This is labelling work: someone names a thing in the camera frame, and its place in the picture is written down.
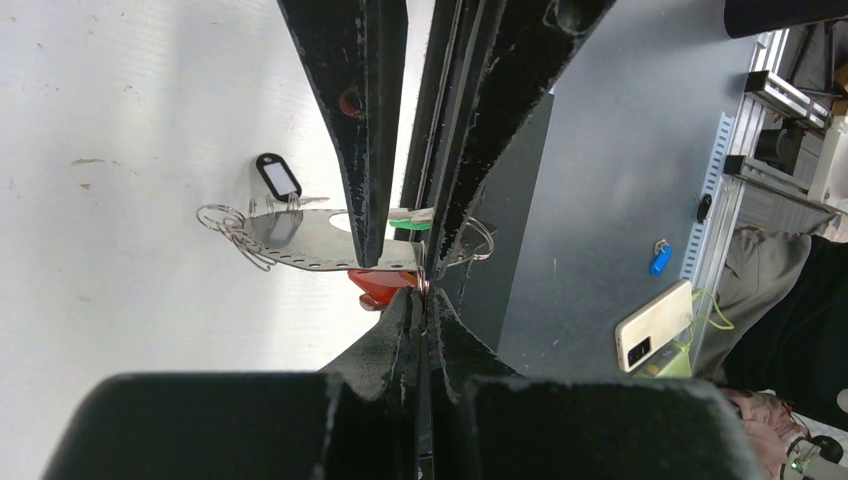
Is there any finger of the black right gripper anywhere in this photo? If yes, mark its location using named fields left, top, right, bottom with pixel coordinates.
left=401, top=0, right=614, bottom=279
left=278, top=0, right=408, bottom=267

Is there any white smartphone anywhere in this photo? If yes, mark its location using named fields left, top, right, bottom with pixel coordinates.
left=614, top=280, right=694, bottom=373

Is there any key with green tag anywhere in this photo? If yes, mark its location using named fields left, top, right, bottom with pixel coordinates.
left=388, top=207, right=434, bottom=231

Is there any key with black tag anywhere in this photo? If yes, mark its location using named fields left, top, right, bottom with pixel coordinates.
left=255, top=152, right=329, bottom=210

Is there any seated person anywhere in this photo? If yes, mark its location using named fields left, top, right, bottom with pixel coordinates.
left=694, top=227, right=847, bottom=479

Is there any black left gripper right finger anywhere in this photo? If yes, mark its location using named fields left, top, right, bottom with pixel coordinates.
left=425, top=289, right=762, bottom=479

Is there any black key fob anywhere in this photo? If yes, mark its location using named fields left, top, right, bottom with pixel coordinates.
left=695, top=193, right=713, bottom=225

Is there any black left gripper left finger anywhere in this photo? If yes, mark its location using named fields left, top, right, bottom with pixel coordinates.
left=45, top=288, right=422, bottom=479

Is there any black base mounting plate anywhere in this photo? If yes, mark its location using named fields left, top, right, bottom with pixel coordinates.
left=440, top=93, right=555, bottom=350

